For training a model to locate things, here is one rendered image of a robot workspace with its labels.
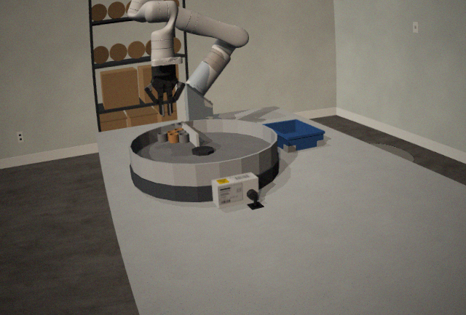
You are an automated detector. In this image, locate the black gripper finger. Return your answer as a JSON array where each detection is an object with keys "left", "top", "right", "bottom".
[
  {"left": 166, "top": 81, "right": 185, "bottom": 116},
  {"left": 144, "top": 82, "right": 165, "bottom": 116}
]

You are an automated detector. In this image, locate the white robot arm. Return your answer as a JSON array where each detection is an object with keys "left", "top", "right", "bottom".
[{"left": 127, "top": 0, "right": 249, "bottom": 96}]

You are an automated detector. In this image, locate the blue crate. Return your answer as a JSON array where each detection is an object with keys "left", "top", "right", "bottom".
[{"left": 263, "top": 119, "right": 325, "bottom": 153}]

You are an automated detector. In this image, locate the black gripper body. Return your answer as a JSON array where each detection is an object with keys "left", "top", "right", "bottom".
[{"left": 151, "top": 64, "right": 178, "bottom": 93}]

